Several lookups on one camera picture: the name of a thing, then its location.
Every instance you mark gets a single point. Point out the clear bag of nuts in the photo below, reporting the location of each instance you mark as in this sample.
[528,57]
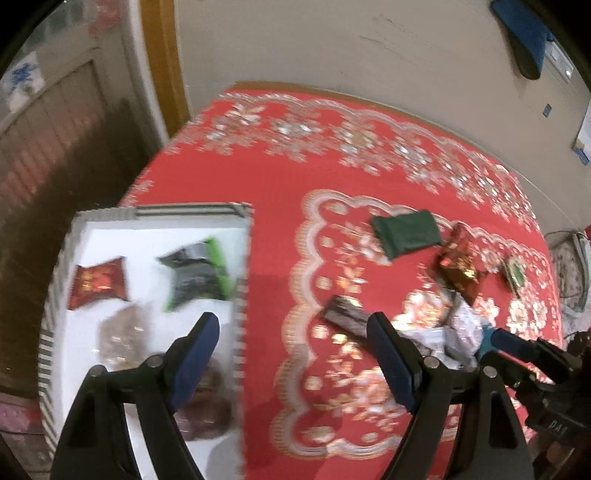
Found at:
[195,388]

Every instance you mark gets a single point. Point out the red gold snack packet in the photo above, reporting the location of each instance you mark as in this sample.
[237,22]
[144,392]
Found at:
[456,266]

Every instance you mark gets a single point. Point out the blue black wall object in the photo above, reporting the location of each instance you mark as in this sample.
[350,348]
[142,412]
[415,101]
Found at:
[527,34]

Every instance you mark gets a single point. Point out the red snack packet in box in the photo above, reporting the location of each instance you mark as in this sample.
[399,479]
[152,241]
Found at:
[98,282]

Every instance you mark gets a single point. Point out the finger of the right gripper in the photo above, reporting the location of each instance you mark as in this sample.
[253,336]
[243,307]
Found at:
[523,350]

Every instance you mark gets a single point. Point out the metal roller shutter door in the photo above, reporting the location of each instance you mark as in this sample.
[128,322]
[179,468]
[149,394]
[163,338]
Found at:
[73,138]

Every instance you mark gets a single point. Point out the red floral tablecloth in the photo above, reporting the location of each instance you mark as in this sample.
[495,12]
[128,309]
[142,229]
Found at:
[316,167]

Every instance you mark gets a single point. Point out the white silver snack packet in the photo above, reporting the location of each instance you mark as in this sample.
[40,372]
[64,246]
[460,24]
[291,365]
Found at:
[457,342]

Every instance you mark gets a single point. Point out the black green snack packet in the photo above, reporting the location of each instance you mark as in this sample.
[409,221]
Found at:
[198,272]

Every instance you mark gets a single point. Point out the dark chocolate bar packet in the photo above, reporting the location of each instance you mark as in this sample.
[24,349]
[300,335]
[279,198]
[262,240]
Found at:
[347,316]

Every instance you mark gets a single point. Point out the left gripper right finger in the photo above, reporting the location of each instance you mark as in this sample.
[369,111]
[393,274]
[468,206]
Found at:
[489,443]

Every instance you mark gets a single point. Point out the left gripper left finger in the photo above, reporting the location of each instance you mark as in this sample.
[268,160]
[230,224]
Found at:
[95,441]

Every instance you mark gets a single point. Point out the wooden door frame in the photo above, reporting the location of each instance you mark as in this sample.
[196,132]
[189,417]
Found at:
[158,22]

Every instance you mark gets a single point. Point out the striped white storage box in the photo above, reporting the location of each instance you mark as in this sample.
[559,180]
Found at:
[68,339]

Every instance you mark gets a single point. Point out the dark green snack packet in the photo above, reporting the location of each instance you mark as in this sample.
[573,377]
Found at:
[404,234]

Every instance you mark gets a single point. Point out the patterned chair cushion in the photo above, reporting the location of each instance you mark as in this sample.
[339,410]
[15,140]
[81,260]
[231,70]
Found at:
[570,255]

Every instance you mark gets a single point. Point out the round green wrapped cake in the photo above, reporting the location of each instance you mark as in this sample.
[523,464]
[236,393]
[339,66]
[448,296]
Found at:
[514,275]

